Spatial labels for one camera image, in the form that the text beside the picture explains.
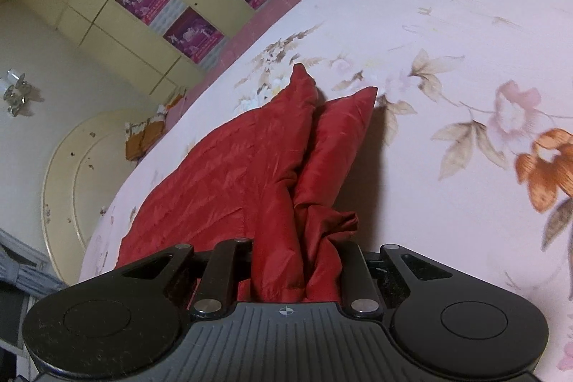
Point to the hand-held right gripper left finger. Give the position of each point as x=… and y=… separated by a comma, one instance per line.
x=228, y=261

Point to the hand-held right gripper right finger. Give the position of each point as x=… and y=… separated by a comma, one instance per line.
x=358, y=270

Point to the red puffer jacket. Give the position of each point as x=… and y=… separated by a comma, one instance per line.
x=215, y=185

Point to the orange woven bag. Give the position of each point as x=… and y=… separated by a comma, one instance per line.
x=141, y=136

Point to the cream round headboard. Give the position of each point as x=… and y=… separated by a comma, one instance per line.
x=71, y=185

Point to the grey curtain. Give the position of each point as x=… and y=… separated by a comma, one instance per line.
x=27, y=270

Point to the cream wardrobe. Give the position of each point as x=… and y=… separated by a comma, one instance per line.
x=112, y=28

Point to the floral pink bed sheet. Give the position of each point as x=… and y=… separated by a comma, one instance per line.
x=447, y=6

